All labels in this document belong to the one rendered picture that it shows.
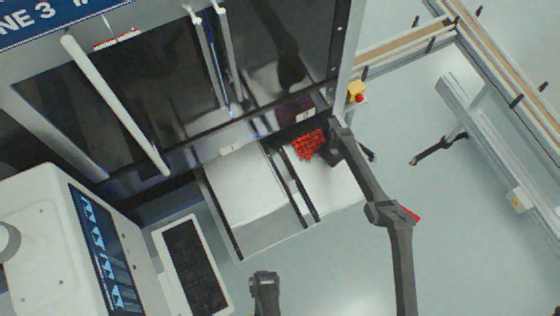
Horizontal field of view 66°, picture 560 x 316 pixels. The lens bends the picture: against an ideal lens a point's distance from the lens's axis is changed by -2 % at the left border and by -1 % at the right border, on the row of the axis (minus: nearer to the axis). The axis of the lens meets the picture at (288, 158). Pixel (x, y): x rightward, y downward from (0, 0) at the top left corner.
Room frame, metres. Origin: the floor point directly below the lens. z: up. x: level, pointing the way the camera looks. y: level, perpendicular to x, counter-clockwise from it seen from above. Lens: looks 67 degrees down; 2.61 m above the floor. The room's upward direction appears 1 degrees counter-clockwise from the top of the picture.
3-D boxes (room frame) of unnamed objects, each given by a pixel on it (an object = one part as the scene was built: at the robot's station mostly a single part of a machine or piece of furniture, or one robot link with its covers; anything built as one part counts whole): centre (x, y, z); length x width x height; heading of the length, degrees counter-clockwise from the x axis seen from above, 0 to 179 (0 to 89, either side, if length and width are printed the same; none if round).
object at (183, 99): (0.64, 0.41, 1.50); 0.47 x 0.01 x 0.59; 115
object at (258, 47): (0.83, 0.00, 1.50); 0.43 x 0.01 x 0.59; 115
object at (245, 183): (0.63, 0.19, 0.90); 0.34 x 0.26 x 0.04; 25
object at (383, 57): (1.24, -0.49, 0.92); 0.69 x 0.16 x 0.16; 115
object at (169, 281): (0.25, 0.44, 0.79); 0.45 x 0.28 x 0.03; 25
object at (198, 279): (0.27, 0.39, 0.82); 0.40 x 0.14 x 0.02; 25
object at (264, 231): (0.64, 0.01, 0.87); 0.70 x 0.48 x 0.02; 115
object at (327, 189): (0.67, -0.16, 0.90); 0.34 x 0.26 x 0.04; 25
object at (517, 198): (0.62, -1.17, 0.50); 0.12 x 0.05 x 0.09; 25
